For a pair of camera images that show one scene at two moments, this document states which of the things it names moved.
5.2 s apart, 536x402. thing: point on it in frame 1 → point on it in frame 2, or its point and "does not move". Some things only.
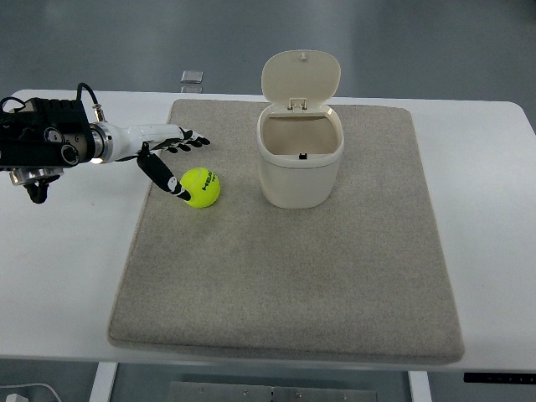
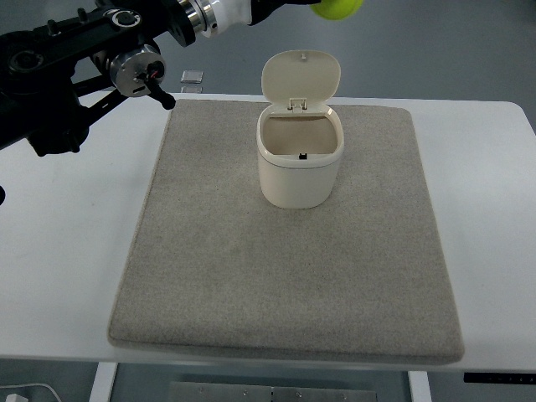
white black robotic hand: (141, 141) → (233, 12)
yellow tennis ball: (203, 186) → (337, 9)
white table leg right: (420, 386) does not move
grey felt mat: (359, 277) does not move
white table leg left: (104, 379) does not move
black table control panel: (507, 378) does not move
